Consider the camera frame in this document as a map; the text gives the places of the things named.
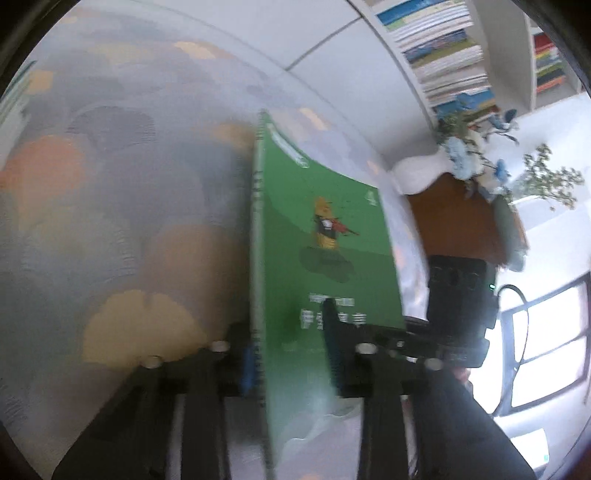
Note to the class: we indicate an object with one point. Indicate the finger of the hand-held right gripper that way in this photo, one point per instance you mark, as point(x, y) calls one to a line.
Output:
point(401, 342)

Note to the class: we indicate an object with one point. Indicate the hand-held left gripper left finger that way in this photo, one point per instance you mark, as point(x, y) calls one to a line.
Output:
point(245, 369)

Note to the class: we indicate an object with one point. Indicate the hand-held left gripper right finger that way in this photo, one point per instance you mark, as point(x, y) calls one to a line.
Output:
point(334, 360)

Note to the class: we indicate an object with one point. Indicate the green book with violin figure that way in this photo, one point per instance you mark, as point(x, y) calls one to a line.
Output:
point(300, 230)

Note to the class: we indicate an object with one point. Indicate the stack of thin books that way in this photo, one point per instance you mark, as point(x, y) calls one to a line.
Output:
point(14, 101)

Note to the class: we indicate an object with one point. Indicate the row of pale shelved books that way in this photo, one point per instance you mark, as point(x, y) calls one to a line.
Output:
point(443, 60)

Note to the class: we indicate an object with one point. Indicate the brown wooden stand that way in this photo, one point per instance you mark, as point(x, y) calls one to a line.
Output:
point(452, 221)

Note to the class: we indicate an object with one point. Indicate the bright window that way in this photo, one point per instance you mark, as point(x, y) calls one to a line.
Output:
point(554, 323)

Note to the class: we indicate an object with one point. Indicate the white vase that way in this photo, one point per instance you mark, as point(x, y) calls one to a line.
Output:
point(415, 175)

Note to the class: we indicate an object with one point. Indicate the blue artificial flowers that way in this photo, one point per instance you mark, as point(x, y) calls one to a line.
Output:
point(457, 152)

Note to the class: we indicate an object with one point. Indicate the green potted plant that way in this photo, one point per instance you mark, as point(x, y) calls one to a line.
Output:
point(549, 180)

